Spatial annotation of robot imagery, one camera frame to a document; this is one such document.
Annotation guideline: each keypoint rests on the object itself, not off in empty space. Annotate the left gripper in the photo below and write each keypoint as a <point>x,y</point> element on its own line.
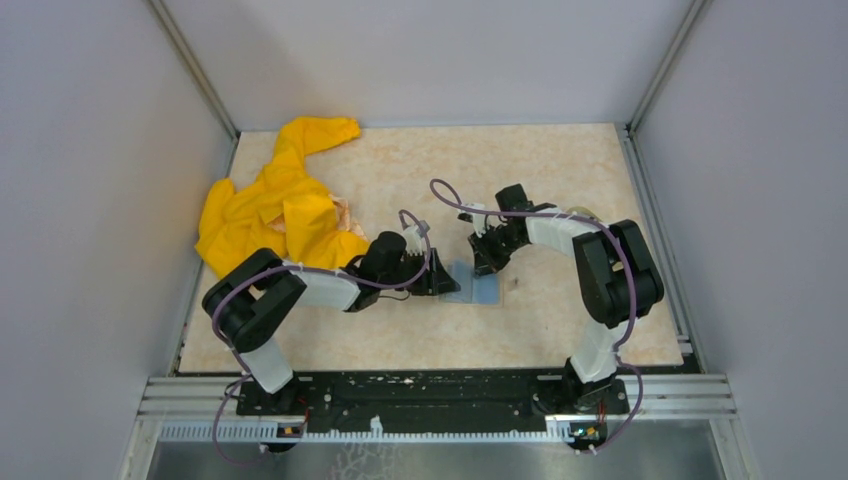
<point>440,281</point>

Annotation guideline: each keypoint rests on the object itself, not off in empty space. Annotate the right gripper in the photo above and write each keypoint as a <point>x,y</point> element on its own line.
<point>484,261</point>

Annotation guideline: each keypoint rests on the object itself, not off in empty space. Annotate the clear plastic card holder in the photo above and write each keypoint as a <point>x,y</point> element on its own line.
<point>480,291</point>

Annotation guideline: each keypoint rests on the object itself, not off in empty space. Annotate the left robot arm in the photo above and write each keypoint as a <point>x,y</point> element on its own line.
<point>248,305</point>

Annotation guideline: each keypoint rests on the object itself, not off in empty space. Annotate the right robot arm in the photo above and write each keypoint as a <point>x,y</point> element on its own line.
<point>618,279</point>

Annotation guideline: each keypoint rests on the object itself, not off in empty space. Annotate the beige oval tray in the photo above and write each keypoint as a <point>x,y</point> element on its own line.
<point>583,212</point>

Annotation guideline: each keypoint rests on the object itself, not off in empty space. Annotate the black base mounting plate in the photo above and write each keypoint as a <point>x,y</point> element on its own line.
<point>435,401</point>

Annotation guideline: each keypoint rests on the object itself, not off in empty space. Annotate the yellow cloth garment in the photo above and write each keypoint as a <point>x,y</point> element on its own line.
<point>284,209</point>

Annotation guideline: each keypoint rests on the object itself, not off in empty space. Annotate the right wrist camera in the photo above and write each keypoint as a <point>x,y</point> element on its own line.
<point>475,214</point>

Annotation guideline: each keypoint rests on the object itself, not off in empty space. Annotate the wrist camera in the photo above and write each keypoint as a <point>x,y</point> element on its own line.
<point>475,214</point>
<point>416,239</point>

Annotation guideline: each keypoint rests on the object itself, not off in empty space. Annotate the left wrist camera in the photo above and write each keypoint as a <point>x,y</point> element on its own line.
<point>416,239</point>

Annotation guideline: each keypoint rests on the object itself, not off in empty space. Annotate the aluminium frame rail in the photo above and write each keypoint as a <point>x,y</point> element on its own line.
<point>656,396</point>

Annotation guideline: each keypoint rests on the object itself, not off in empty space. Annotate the white slotted cable duct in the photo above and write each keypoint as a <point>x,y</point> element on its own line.
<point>271,432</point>

